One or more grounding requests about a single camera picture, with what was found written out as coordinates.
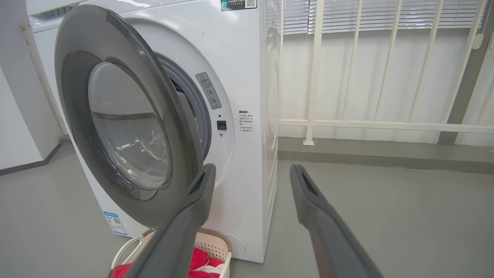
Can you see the white washing machine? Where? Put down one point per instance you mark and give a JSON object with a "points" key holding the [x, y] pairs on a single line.
{"points": [[239, 58]]}

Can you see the QR code sticker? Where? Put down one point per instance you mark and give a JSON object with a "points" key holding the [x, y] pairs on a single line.
{"points": [[239, 4]]}

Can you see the dark round washing machine door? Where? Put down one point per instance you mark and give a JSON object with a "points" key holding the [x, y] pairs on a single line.
{"points": [[77, 135]]}

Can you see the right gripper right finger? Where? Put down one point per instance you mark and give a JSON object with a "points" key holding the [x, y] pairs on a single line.
{"points": [[332, 239]]}

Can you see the grey warning sticker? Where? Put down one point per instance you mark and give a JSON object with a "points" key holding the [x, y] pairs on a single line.
{"points": [[208, 90]]}

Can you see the cream perforated laundry basket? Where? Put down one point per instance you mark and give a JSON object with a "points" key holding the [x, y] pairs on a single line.
{"points": [[214, 247]]}

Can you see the black door latch socket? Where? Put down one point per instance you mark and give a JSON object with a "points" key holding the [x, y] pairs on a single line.
{"points": [[221, 125]]}

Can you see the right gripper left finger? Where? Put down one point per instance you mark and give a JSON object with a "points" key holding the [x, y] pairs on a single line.
{"points": [[181, 231]]}

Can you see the small printed text sticker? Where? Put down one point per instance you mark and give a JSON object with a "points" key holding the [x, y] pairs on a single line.
{"points": [[246, 121]]}

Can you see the blue energy label sticker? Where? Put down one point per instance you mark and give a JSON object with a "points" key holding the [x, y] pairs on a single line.
{"points": [[115, 223]]}

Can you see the white window blinds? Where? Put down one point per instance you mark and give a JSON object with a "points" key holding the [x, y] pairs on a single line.
{"points": [[386, 13]]}

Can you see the white metal railing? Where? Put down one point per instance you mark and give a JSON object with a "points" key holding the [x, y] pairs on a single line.
{"points": [[314, 77]]}

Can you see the red garment with white stripe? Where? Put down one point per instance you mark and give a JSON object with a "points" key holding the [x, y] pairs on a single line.
{"points": [[200, 258]]}

